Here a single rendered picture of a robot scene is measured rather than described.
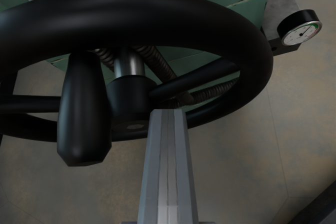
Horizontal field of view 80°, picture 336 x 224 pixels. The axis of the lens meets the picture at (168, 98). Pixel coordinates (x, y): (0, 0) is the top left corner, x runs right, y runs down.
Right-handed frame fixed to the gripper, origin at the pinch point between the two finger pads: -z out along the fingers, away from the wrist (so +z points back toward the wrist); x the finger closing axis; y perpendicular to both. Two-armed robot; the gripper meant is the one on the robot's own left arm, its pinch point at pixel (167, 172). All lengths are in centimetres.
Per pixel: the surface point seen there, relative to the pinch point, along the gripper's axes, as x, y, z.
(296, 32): 21.8, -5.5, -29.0
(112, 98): -5.5, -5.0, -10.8
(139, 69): -3.2, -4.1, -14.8
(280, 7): 23.5, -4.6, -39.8
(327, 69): 74, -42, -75
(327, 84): 72, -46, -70
